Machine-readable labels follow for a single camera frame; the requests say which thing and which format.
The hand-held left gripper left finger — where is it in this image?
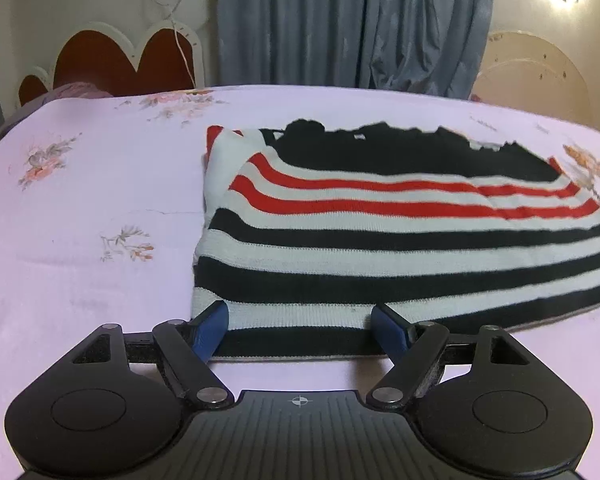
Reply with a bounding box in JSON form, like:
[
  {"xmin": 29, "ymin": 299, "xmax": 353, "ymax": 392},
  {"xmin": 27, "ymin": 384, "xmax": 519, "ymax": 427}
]
[{"xmin": 69, "ymin": 301, "xmax": 235, "ymax": 407}]

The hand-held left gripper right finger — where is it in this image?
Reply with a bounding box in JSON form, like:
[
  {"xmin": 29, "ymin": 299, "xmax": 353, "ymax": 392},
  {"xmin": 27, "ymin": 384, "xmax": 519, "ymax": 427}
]
[{"xmin": 366, "ymin": 303, "xmax": 531, "ymax": 409}]

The wide blue curtain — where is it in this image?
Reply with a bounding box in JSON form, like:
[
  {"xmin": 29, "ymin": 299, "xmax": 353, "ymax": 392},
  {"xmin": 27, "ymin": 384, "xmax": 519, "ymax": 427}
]
[{"xmin": 215, "ymin": 0, "xmax": 497, "ymax": 100}]

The white hanging cable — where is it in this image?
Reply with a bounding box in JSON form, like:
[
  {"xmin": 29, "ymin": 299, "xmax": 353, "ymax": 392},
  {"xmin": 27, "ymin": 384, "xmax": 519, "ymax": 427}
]
[{"xmin": 144, "ymin": 0, "xmax": 200, "ymax": 87}]

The red heart-shaped headboard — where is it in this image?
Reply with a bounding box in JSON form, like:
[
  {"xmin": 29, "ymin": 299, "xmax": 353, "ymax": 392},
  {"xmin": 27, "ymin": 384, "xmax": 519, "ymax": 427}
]
[{"xmin": 17, "ymin": 21, "xmax": 206, "ymax": 111}]

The striped knit sweater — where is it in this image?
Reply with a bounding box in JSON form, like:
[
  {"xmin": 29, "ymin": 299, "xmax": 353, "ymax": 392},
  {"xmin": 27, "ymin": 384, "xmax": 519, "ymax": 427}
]
[{"xmin": 190, "ymin": 119, "xmax": 600, "ymax": 361}]

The pink floral bed sheet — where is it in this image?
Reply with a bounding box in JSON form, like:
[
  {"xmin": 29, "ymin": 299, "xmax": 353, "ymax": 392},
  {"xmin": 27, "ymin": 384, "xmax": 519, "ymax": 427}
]
[{"xmin": 0, "ymin": 85, "xmax": 600, "ymax": 480}]

